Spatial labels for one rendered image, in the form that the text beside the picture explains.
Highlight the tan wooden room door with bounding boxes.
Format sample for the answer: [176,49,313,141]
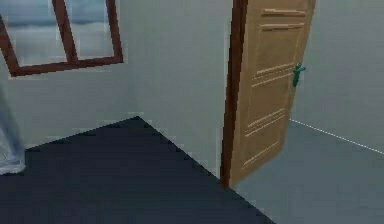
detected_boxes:
[219,0,317,190]

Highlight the brown framed window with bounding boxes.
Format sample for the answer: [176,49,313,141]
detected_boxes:
[0,0,125,78]

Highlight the pale grey curtain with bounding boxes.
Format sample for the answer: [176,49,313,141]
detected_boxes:
[0,85,27,176]

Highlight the green door handle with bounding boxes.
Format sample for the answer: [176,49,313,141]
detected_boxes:
[292,62,307,88]

